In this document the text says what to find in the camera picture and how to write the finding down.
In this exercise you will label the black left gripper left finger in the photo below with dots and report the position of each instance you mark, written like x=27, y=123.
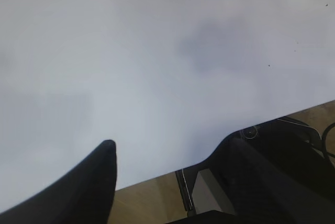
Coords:
x=83, y=195

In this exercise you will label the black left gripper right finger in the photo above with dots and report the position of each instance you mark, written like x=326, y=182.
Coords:
x=275, y=178

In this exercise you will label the black equipment under table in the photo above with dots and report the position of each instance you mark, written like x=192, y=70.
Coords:
x=204, y=197

